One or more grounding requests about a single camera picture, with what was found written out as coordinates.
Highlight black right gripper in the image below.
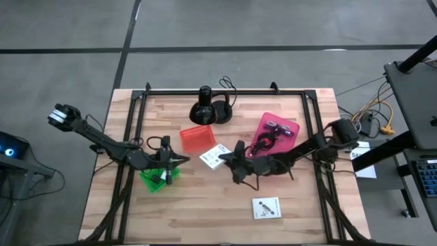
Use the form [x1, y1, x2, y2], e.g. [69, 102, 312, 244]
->
[218, 139, 274, 186]

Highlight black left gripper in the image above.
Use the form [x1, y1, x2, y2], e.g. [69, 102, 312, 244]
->
[136, 135, 191, 186]

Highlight white card reader box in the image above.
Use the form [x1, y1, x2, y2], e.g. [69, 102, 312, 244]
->
[251, 197, 282, 220]
[199, 143, 232, 171]

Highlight black cable with red tie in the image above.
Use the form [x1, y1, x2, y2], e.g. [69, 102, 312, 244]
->
[251, 140, 270, 157]

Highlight purple braided cable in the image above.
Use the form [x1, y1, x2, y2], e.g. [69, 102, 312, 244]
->
[266, 120, 295, 137]

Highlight pink plastic bin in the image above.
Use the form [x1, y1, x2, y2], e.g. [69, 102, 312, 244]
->
[249, 111, 300, 159]

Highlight orange plastic basket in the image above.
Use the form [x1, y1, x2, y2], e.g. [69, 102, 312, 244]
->
[179, 124, 216, 154]

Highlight green plastic basket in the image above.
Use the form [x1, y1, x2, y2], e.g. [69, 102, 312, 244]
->
[139, 165, 181, 194]

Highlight black gooseneck desk lamp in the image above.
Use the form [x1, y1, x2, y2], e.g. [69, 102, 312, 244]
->
[189, 85, 234, 126]

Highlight white printed paper sheet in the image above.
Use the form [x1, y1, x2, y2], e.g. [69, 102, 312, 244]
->
[350, 140, 378, 180]

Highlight black power brick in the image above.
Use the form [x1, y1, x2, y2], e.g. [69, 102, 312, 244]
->
[360, 112, 376, 136]

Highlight grey metal stand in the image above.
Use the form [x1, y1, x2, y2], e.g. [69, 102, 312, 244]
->
[0, 155, 66, 246]

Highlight black device with blue light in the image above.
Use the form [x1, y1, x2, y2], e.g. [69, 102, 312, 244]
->
[0, 131, 30, 160]

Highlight dark grey side desk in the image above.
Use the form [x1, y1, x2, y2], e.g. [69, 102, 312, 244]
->
[351, 60, 437, 233]

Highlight black backlit keyboard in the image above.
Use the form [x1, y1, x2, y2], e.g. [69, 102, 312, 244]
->
[414, 159, 437, 198]

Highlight black pole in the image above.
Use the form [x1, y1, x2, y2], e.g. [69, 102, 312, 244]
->
[397, 33, 437, 74]

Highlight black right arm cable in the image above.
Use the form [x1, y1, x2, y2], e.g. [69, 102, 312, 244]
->
[238, 160, 295, 191]

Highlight black lamp power cord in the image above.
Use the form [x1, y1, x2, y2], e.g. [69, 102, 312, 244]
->
[218, 75, 238, 107]

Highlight black aluminium table frame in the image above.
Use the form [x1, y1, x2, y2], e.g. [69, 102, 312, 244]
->
[81, 81, 368, 245]

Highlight yellow floor cables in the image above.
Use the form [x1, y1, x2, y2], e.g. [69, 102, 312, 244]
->
[351, 85, 395, 135]

